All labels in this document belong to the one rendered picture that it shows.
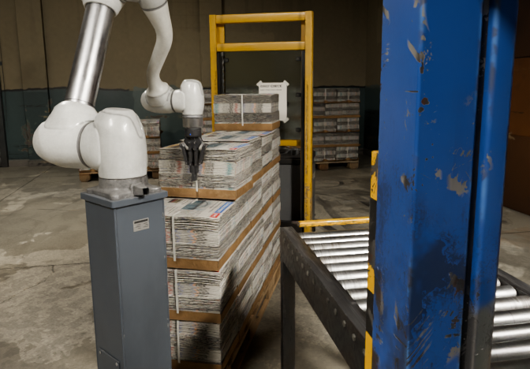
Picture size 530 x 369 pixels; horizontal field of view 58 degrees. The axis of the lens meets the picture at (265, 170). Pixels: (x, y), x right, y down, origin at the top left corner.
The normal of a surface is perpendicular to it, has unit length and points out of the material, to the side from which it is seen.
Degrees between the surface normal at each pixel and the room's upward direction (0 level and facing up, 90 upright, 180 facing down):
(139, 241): 90
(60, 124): 62
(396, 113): 90
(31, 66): 90
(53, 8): 90
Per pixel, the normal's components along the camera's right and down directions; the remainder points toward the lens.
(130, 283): 0.73, 0.11
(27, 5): 0.18, 0.17
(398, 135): -0.98, 0.04
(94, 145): -0.36, 0.13
